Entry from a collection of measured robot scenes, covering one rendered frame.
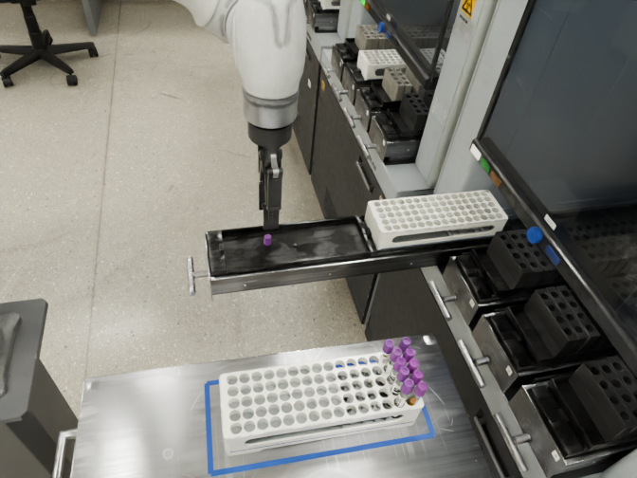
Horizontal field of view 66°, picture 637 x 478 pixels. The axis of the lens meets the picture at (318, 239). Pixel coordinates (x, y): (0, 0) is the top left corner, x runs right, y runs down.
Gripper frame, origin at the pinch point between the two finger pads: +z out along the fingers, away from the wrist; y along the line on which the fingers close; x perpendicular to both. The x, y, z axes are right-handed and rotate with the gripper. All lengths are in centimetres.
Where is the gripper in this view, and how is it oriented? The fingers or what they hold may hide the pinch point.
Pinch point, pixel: (268, 206)
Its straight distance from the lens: 97.0
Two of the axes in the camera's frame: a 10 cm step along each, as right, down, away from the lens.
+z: -0.9, 6.9, 7.2
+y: -2.3, -7.1, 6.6
